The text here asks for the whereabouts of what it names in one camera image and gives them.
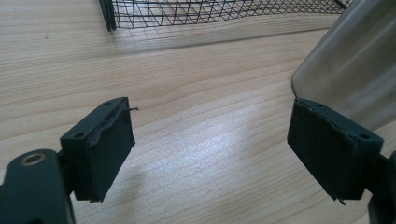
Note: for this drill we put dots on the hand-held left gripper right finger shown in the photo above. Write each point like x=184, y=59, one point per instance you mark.
x=330, y=155

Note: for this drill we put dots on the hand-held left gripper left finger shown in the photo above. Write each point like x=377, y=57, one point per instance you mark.
x=99, y=155

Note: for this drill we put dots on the stainless steel container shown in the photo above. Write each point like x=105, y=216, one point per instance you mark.
x=351, y=62

